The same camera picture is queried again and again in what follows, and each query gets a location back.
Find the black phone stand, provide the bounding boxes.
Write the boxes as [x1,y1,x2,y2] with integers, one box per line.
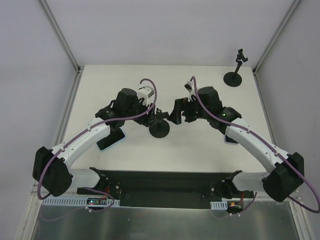
[148,119,170,139]

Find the phone with light blue case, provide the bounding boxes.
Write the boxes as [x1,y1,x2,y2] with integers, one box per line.
[96,128,125,151]

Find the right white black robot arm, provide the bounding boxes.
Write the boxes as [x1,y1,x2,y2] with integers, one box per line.
[168,83,304,202]

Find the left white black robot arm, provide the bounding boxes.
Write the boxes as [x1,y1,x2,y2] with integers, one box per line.
[32,86,170,197]

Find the phone with lilac case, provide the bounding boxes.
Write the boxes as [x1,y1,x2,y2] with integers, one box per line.
[224,135,239,145]

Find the black phone stand far corner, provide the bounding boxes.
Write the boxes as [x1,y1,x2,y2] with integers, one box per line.
[223,48,248,88]

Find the aluminium profile right front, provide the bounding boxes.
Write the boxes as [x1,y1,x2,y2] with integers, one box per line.
[288,189,302,201]

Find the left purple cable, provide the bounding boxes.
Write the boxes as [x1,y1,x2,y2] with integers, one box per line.
[36,78,158,201]

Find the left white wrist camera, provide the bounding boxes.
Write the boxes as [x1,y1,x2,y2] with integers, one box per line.
[137,84,155,106]

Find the right aluminium frame rail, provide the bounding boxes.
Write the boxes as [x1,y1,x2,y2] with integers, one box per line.
[252,71,277,145]

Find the aluminium frame rail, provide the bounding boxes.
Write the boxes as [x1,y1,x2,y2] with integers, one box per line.
[53,68,84,146]
[252,71,277,145]

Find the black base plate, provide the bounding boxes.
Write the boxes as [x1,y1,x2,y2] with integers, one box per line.
[76,167,258,210]

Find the left aluminium frame rail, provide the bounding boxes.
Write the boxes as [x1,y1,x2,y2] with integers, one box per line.
[53,68,84,146]

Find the right white cable duct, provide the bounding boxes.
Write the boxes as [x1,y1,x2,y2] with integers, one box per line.
[210,200,228,211]

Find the white cable duct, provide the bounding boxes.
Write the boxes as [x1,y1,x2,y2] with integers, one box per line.
[42,196,120,208]
[210,200,228,211]

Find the left white cable duct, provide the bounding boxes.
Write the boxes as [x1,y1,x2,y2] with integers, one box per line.
[42,196,120,208]

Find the left aluminium frame post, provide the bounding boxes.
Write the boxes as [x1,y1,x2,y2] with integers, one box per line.
[37,0,82,73]

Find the aluminium frame post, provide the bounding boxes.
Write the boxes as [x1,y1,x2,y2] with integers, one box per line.
[252,0,303,76]
[37,0,82,73]

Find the right aluminium frame post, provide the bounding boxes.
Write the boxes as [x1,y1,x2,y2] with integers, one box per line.
[252,0,303,76]

